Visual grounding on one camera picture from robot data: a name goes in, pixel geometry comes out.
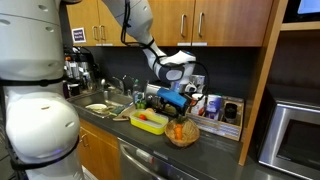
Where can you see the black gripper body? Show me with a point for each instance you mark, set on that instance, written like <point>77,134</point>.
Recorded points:
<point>186,108</point>

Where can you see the orange carrot with green top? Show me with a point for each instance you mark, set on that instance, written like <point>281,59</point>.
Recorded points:
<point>178,130</point>

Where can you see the round wicker basket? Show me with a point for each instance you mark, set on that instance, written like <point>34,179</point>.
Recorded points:
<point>188,136</point>

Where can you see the yellow plastic container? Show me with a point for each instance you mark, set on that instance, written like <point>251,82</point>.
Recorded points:
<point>148,125</point>

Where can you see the red white paper cups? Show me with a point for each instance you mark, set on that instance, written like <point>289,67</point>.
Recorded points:
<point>199,105</point>

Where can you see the blue white carton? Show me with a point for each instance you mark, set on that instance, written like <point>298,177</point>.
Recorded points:
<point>213,105</point>

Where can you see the wooden organizer tray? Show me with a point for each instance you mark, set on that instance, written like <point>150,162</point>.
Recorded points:
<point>216,128</point>

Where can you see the chrome toaster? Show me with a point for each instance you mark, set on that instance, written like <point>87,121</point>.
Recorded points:
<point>151,91</point>

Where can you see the black round canister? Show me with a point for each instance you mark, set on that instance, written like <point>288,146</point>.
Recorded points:
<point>230,111</point>

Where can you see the small red tomato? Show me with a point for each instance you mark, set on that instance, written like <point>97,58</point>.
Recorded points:
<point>142,117</point>

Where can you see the green bell pepper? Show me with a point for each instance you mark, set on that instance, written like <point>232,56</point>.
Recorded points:
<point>140,105</point>

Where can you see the clear bottle green cap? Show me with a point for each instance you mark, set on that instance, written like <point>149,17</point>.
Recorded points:
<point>135,86</point>

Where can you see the white dishwasher sticker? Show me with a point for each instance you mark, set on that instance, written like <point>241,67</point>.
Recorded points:
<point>144,155</point>

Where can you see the stainless steel dishwasher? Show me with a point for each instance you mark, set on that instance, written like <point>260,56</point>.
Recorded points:
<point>173,170</point>

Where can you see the white cabinet label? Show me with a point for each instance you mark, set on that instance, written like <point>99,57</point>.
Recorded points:
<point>184,43</point>
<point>200,43</point>
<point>108,44</point>
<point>99,44</point>

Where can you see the blue green sponge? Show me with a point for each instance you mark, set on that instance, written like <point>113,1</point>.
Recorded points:
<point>116,109</point>

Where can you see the chrome faucet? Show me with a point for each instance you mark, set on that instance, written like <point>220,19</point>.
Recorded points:
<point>118,85</point>

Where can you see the wooden cabinet side panel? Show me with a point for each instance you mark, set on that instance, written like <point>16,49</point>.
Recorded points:
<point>263,83</point>

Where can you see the stainless steel sink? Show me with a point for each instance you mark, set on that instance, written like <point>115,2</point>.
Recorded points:
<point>106,96</point>

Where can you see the wooden upper cabinet door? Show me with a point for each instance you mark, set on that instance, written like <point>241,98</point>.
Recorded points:
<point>233,20</point>
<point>166,20</point>
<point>113,33</point>
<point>85,16</point>

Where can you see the wooden cabinet door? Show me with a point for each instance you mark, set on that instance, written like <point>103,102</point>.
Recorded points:
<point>100,153</point>
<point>85,16</point>
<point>113,33</point>
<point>233,20</point>
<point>166,20</point>

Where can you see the white plate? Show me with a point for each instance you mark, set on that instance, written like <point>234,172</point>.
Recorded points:
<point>96,106</point>

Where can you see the wooden lower cabinet door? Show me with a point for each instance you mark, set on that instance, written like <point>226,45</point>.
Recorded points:
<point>100,153</point>

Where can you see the glass coffee carafe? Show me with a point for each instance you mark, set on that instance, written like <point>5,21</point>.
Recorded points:
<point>87,75</point>

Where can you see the stainless steel microwave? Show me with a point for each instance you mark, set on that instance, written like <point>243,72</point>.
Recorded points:
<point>290,140</point>

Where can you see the black mug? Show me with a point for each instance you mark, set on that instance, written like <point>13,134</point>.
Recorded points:
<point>74,90</point>

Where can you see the black silver coffee machine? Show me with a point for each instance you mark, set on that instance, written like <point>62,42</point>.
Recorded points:
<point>72,66</point>

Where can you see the dark purple metal cup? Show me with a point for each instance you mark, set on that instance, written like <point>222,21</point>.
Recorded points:
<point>64,89</point>

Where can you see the purple framed sign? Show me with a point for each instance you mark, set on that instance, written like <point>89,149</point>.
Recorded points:
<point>78,34</point>

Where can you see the wooden shelf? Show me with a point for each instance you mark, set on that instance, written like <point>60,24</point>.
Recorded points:
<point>300,25</point>

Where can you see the bright screen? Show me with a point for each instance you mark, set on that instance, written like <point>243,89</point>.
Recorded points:
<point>310,6</point>

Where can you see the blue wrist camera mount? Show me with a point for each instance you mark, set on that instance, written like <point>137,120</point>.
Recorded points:
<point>171,96</point>

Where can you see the white wall outlet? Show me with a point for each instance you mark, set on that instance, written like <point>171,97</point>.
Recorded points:
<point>199,80</point>

